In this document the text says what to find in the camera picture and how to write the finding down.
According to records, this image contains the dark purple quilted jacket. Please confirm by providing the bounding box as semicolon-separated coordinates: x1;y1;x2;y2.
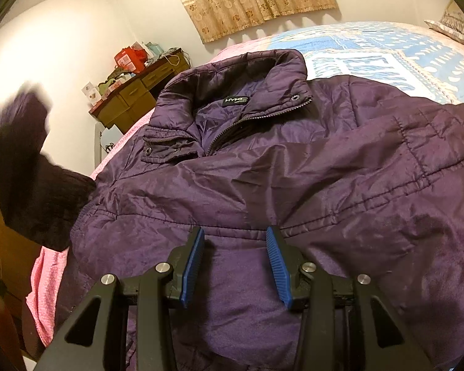
0;48;464;371

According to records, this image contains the white box beside desk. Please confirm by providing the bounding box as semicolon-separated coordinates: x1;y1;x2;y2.
94;122;123;167

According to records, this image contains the dark wooden desk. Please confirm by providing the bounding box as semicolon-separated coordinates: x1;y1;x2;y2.
89;48;191;134

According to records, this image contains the red gift box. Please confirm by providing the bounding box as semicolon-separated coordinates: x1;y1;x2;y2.
114;47;147;74

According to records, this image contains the grey patterned pillow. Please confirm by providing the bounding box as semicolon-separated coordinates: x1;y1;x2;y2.
425;0;464;45

